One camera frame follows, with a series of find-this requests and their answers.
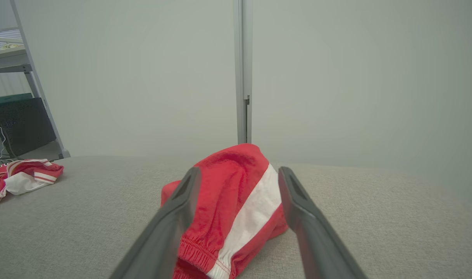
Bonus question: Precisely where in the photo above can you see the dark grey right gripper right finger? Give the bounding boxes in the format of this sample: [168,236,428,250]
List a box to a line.
[278,166,367,279]

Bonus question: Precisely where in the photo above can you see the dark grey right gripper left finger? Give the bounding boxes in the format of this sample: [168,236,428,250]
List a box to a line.
[110,167,202,279]

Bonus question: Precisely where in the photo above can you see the red shorts with white stripe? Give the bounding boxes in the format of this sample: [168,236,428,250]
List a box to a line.
[160,143,289,279]

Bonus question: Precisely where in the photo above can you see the red basketball jersey white trim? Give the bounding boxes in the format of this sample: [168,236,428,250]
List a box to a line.
[0,158,64,208]

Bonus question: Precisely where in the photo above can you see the black box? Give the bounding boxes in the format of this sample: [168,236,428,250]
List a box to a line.
[0,98,57,158]

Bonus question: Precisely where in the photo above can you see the grey metal shelf rack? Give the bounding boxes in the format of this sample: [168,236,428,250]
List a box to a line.
[0,0,71,159]

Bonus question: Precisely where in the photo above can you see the grey metal partition post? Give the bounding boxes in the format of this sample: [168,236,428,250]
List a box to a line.
[233,0,253,145]

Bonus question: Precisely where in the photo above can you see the white cable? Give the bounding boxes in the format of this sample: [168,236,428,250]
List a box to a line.
[0,115,12,164]

